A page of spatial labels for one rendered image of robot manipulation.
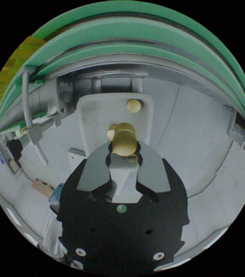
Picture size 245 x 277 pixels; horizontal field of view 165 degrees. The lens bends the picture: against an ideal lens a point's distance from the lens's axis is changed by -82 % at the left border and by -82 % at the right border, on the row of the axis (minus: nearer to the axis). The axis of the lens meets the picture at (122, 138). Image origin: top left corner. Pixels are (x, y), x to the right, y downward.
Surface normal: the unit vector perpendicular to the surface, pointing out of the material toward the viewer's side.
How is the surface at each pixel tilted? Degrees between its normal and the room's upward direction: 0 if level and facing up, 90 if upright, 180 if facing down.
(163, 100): 0
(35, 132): 90
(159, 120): 0
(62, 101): 90
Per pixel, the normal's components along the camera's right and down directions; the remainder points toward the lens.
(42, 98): -0.03, 0.48
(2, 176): 1.00, 0.01
